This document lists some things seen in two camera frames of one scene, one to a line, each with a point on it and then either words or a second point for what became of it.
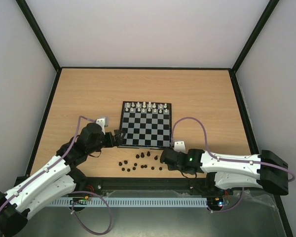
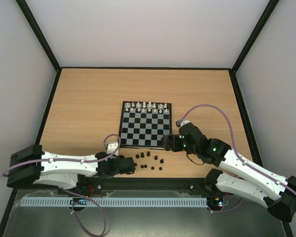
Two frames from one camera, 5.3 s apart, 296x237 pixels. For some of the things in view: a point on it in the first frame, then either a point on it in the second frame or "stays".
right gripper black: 166,156 → 168,143
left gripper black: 119,141 → 122,156
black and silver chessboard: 147,124 stays
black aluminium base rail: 201,185 stays
